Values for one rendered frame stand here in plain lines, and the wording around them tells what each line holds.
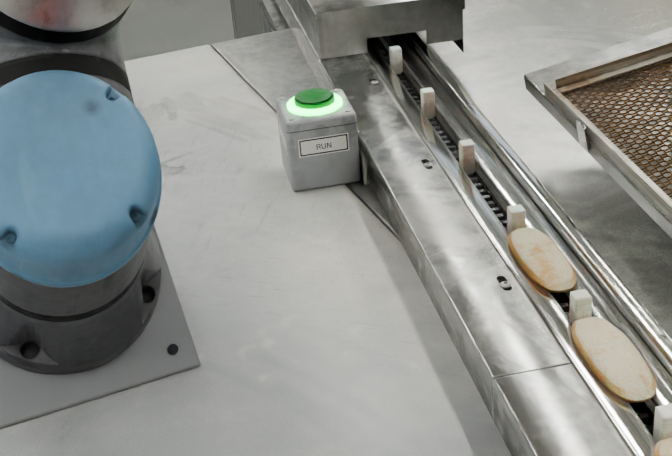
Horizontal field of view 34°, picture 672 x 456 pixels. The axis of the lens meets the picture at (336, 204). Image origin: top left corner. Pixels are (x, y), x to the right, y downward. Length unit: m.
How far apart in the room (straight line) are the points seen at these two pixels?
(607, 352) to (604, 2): 0.89
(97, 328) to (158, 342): 0.08
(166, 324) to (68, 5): 0.29
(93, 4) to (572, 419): 0.39
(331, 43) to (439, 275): 0.51
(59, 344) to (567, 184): 0.52
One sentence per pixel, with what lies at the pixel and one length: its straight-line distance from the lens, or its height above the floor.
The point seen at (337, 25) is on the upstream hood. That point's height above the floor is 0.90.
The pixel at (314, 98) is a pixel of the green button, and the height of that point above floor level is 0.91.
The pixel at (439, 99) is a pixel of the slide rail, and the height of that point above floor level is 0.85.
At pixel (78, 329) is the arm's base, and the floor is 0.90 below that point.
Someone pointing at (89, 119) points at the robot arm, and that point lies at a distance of 0.67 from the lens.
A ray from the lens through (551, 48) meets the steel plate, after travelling 1.44.
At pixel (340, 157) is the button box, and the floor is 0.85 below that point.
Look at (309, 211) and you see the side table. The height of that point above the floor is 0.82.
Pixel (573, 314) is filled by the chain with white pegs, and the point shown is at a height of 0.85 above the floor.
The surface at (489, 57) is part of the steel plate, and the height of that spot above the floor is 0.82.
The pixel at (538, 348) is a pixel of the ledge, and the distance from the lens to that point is 0.79.
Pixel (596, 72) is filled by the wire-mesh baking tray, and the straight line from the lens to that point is 1.14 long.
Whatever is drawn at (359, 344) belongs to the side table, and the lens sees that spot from 0.87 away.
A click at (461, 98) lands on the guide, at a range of 1.18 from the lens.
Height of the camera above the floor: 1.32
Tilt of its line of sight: 28 degrees down
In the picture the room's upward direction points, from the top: 5 degrees counter-clockwise
